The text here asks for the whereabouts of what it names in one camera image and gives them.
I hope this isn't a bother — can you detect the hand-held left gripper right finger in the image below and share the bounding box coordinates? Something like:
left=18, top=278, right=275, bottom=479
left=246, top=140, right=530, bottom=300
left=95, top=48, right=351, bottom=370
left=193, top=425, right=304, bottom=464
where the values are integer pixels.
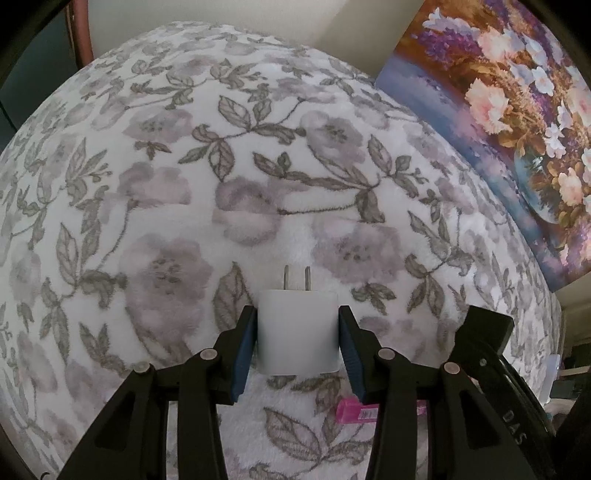
left=338, top=305, right=536, bottom=480

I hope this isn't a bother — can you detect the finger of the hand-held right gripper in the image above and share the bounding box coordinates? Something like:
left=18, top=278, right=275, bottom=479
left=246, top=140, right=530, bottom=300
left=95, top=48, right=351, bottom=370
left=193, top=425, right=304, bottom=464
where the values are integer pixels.
left=462, top=344, right=559, bottom=462

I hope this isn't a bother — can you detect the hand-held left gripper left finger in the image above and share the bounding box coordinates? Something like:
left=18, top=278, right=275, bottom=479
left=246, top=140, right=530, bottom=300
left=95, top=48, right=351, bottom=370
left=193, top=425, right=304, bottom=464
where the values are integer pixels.
left=55, top=305, right=258, bottom=480

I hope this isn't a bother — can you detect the white charger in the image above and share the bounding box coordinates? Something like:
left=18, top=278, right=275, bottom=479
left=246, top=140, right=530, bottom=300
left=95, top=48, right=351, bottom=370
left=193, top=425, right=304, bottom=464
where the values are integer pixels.
left=256, top=265, right=340, bottom=376

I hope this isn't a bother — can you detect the translucent white container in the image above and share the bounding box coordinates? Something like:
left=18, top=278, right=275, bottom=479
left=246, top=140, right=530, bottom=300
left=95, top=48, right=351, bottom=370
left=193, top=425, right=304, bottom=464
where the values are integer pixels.
left=540, top=353, right=565, bottom=402

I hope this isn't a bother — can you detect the magenta tube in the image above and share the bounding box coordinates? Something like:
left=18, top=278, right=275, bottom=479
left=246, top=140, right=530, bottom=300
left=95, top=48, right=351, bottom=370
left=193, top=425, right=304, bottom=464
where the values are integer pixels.
left=336, top=398, right=428, bottom=424

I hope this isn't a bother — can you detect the floral painting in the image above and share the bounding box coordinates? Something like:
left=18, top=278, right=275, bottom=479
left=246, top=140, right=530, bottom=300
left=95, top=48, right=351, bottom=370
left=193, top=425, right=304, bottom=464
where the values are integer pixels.
left=375, top=0, right=591, bottom=292

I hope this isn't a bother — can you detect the dark cabinet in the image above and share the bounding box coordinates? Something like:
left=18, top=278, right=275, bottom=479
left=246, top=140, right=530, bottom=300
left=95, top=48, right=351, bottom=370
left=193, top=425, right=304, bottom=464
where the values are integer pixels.
left=0, top=0, right=75, bottom=153

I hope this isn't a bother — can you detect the salmon pink board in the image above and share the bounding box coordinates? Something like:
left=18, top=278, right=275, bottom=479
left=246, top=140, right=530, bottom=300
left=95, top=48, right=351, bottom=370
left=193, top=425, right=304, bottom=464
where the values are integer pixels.
left=65, top=0, right=95, bottom=65

